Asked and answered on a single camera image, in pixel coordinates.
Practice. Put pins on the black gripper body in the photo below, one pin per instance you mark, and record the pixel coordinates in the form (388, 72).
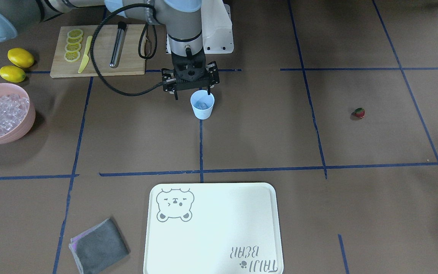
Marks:
(213, 73)

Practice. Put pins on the wooden cutting board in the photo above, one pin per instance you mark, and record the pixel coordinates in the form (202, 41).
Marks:
(130, 62)

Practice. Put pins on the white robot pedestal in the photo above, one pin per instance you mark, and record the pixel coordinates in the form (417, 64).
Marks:
(219, 30)

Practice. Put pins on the yellow plastic knife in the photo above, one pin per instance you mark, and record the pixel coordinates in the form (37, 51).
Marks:
(85, 56)

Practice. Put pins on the yellow lemon near bowl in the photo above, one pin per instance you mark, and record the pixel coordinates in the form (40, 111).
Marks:
(20, 57)

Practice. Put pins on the yellow lemon near edge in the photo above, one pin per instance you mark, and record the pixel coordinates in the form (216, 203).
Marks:
(12, 74)

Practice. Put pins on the lemon slice lower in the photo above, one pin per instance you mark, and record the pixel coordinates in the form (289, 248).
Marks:
(75, 33)

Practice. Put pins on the red strawberry on table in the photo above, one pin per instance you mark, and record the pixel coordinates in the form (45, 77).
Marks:
(359, 113)

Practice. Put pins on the pink bowl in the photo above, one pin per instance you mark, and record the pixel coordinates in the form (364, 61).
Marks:
(27, 123)

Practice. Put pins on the cream bear tray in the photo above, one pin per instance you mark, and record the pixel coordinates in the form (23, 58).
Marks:
(213, 228)

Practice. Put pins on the light blue plastic cup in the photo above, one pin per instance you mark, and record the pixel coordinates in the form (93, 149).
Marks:
(201, 95)

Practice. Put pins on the grey folded cloth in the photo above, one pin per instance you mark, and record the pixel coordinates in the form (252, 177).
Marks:
(98, 248)

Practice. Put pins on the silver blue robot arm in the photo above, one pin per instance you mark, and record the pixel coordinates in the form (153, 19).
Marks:
(17, 16)

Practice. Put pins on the clear ice cubes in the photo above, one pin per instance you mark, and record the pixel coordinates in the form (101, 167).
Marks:
(13, 109)

